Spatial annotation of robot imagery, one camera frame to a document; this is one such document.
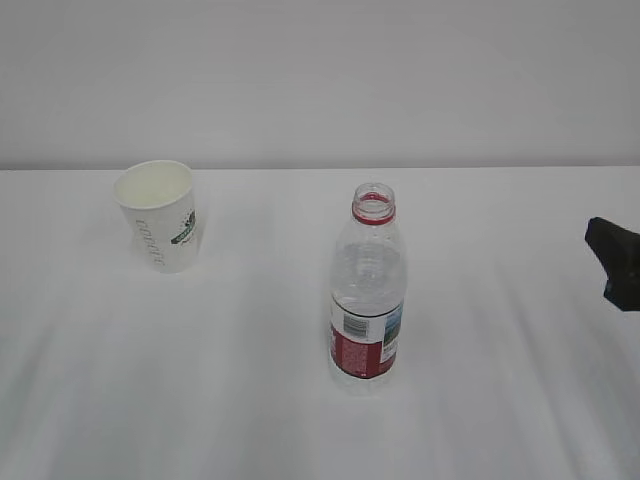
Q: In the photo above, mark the white paper cup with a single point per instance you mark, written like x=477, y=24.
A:
x=157, y=200

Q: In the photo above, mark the clear plastic water bottle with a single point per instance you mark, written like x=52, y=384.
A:
x=367, y=285

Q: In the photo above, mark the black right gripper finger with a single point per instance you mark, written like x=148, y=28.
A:
x=617, y=250

